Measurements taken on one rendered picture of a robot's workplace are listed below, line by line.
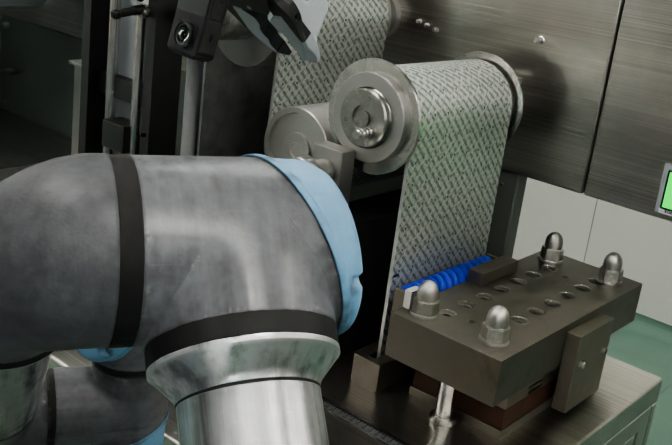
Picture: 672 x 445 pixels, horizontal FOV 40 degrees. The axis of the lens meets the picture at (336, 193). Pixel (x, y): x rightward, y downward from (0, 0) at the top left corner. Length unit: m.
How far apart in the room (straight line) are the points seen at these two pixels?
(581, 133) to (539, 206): 2.74
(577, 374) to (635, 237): 2.73
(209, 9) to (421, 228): 0.47
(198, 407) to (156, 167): 0.14
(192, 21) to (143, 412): 0.37
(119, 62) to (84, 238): 0.88
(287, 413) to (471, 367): 0.61
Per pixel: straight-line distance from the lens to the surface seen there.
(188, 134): 1.44
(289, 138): 1.27
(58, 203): 0.52
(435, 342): 1.13
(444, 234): 1.28
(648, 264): 3.96
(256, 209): 0.54
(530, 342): 1.15
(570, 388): 1.25
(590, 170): 1.39
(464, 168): 1.27
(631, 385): 1.41
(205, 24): 0.90
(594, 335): 1.26
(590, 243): 4.05
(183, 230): 0.52
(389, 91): 1.14
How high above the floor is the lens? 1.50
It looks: 17 degrees down
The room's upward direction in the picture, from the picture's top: 7 degrees clockwise
